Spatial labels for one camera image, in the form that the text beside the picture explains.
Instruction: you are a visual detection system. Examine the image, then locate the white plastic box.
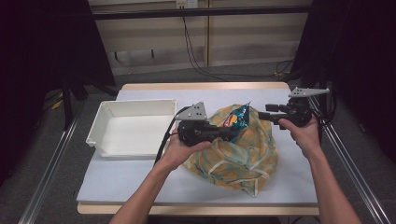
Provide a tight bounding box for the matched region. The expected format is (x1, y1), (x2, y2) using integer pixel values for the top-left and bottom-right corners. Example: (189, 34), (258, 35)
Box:
(86, 98), (178, 159)

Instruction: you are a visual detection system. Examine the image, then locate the blue snack packet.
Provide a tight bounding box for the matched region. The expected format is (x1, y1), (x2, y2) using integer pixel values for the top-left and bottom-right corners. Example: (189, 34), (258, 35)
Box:
(222, 102), (252, 143)

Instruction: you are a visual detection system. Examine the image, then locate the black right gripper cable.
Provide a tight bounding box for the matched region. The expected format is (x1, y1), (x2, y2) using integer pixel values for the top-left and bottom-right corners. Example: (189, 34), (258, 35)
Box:
(310, 106), (328, 145)

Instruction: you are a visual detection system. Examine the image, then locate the wooden table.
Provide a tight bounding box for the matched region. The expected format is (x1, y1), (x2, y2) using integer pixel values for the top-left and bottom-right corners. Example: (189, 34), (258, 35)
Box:
(77, 81), (321, 217)

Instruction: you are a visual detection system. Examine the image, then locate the person's left hand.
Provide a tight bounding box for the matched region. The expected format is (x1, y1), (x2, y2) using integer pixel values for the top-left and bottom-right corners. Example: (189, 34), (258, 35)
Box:
(158, 124), (213, 173)

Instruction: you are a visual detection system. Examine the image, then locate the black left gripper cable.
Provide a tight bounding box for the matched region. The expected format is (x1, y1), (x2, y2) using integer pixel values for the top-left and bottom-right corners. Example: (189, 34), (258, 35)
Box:
(153, 105), (190, 166)

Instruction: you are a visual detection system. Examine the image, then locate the pale table mat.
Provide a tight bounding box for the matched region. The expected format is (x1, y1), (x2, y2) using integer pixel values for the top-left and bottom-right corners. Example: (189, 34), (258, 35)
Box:
(76, 89), (319, 205)

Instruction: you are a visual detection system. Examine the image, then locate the person's right hand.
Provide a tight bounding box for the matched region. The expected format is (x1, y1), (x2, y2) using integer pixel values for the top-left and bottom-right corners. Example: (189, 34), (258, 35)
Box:
(277, 114), (322, 161)

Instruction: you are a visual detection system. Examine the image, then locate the black horizontal bar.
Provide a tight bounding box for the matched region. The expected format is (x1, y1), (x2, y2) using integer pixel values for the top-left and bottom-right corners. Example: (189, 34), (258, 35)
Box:
(92, 5), (313, 21)

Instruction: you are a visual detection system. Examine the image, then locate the black metal stand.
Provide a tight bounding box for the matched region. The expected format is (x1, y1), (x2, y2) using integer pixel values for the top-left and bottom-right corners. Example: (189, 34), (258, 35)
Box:
(318, 69), (332, 120)
(61, 76), (75, 131)

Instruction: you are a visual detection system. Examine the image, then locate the white wall outlet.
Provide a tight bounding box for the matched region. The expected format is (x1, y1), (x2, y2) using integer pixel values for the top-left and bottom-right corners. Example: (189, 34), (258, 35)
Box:
(176, 0), (199, 9)

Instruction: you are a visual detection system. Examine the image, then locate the black hanging wall cable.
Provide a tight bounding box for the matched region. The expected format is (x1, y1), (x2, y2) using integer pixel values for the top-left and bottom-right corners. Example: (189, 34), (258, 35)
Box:
(181, 16), (283, 79)

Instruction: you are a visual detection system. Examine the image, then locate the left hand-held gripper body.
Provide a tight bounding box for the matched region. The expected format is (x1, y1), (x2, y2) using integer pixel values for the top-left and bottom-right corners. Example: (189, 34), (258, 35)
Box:
(175, 101), (226, 147)

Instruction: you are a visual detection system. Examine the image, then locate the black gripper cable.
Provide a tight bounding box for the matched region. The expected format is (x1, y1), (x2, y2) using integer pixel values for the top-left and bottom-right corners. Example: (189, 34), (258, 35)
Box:
(310, 106), (328, 145)
(153, 105), (190, 166)

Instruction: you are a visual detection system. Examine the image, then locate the orange and teal patterned bag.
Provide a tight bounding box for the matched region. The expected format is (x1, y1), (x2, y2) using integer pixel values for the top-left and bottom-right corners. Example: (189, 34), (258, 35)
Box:
(182, 104), (280, 198)

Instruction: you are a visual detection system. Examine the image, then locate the metal floor rail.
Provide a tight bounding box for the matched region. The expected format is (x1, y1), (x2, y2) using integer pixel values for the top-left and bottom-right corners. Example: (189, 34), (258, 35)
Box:
(305, 92), (391, 224)
(18, 113), (80, 224)

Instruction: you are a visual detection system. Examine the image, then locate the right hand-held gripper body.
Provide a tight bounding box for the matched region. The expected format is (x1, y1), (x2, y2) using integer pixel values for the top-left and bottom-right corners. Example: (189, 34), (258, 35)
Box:
(278, 87), (331, 127)

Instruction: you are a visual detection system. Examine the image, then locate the black floor cable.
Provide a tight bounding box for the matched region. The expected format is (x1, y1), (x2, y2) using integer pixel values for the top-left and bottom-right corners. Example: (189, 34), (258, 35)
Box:
(274, 58), (296, 77)

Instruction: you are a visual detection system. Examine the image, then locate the black curtain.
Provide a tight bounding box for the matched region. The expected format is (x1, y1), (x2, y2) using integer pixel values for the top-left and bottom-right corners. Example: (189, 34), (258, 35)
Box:
(291, 0), (396, 163)
(0, 0), (117, 185)

